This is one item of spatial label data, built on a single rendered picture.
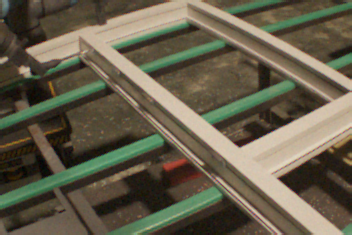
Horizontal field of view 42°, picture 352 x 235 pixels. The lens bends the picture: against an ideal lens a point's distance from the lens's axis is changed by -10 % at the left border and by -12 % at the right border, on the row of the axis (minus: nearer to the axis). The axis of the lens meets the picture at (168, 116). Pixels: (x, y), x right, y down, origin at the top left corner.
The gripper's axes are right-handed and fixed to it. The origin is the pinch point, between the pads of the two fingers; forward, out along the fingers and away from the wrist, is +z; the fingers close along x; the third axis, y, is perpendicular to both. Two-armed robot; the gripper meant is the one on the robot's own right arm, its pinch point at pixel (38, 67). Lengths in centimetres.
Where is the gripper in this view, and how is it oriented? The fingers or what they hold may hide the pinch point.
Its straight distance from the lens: 151.7
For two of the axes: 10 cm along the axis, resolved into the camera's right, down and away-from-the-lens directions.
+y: 6.4, -7.7, -0.4
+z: 5.8, 4.5, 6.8
